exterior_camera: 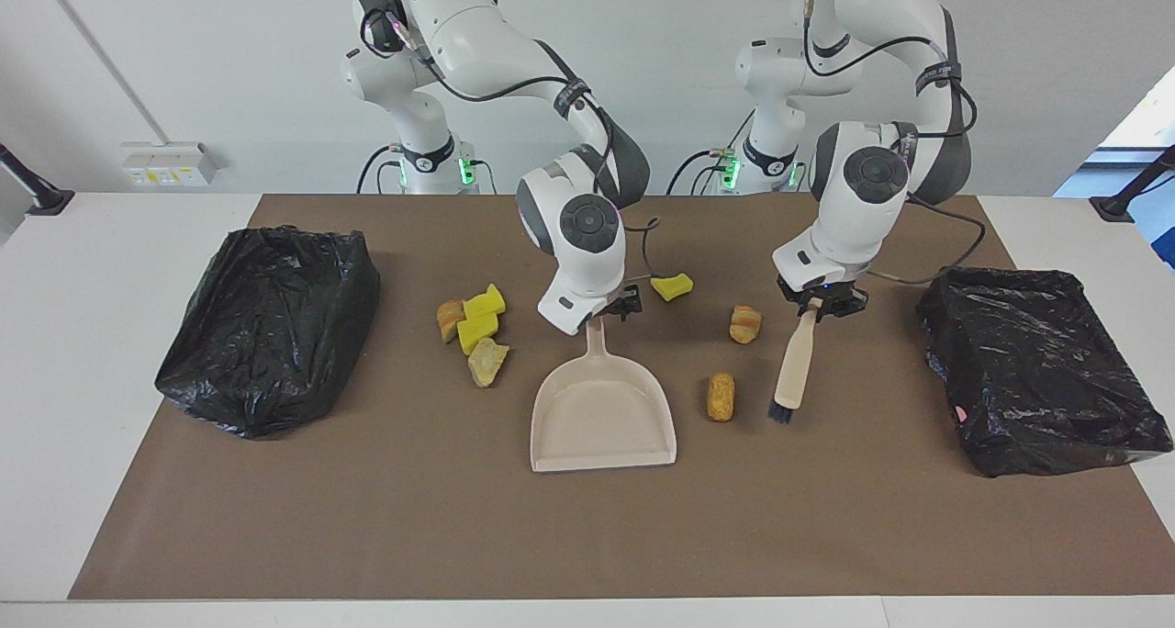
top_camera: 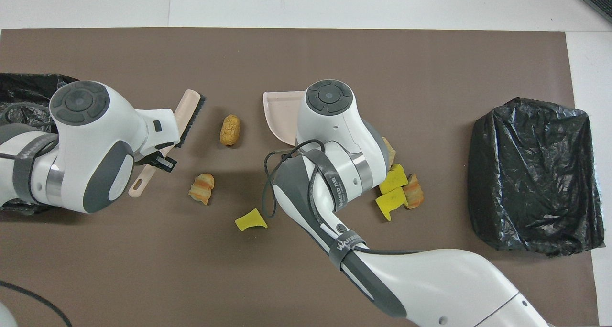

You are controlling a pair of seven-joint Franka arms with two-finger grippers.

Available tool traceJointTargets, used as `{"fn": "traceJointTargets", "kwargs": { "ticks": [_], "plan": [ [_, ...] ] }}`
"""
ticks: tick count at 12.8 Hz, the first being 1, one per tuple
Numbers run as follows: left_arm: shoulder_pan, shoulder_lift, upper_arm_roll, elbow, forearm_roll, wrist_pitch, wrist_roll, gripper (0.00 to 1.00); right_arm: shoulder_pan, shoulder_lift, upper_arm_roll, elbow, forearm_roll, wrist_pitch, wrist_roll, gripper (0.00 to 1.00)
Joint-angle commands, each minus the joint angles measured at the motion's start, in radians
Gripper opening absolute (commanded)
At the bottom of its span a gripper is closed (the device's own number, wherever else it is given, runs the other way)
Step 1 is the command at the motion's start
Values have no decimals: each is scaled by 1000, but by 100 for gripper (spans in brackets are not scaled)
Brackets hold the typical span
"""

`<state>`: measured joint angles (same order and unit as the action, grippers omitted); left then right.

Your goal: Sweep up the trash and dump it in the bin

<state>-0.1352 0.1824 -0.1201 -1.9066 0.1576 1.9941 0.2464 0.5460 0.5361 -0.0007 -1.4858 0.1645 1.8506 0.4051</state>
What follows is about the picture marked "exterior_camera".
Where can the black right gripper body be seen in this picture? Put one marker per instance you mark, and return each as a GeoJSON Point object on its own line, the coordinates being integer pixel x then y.
{"type": "Point", "coordinates": [615, 305]}

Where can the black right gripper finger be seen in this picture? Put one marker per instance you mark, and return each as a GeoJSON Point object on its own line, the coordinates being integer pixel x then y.
{"type": "Point", "coordinates": [635, 299]}

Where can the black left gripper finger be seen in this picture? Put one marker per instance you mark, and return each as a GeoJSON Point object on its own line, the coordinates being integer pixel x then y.
{"type": "Point", "coordinates": [831, 314]}
{"type": "Point", "coordinates": [803, 311]}

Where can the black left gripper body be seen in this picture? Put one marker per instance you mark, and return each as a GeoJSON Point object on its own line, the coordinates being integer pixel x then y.
{"type": "Point", "coordinates": [831, 296]}

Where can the curved yellow sponge piece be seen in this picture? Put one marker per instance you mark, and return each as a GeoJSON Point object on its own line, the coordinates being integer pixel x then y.
{"type": "Point", "coordinates": [675, 287]}

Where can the striped croissant bread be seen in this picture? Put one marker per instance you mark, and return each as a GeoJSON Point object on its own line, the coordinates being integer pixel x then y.
{"type": "Point", "coordinates": [744, 325]}

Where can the beige hand brush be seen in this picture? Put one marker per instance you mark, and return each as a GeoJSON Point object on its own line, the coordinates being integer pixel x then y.
{"type": "Point", "coordinates": [794, 371]}

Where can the beige plastic dustpan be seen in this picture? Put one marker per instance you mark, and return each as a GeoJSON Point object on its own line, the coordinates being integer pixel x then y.
{"type": "Point", "coordinates": [601, 417]}

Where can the oval brown bread roll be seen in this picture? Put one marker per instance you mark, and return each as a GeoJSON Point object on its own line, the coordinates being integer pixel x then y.
{"type": "Point", "coordinates": [721, 398]}

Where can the yellow sponge block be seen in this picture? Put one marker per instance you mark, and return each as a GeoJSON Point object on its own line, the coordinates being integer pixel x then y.
{"type": "Point", "coordinates": [484, 303]}
{"type": "Point", "coordinates": [475, 334]}

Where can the pale angular bread chunk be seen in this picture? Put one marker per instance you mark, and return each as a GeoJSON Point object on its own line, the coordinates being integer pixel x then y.
{"type": "Point", "coordinates": [486, 364]}

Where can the small striped croissant piece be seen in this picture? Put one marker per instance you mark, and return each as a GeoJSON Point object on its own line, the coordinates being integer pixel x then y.
{"type": "Point", "coordinates": [450, 320]}

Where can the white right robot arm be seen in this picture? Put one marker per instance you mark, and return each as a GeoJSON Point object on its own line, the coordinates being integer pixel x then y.
{"type": "Point", "coordinates": [496, 40]}

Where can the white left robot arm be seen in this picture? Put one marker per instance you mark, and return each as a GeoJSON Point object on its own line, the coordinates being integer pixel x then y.
{"type": "Point", "coordinates": [863, 187]}

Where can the black bag-lined bin pink mark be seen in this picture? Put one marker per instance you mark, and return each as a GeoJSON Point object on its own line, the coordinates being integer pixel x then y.
{"type": "Point", "coordinates": [1037, 380]}

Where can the brown table mat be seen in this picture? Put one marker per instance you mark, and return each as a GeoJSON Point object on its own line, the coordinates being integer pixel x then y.
{"type": "Point", "coordinates": [587, 536]}

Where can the black clamp stand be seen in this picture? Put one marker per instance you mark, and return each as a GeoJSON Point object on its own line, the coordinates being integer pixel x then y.
{"type": "Point", "coordinates": [1124, 201]}
{"type": "Point", "coordinates": [37, 195]}

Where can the white wall power strip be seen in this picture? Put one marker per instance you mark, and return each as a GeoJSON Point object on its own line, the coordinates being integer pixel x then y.
{"type": "Point", "coordinates": [170, 162]}

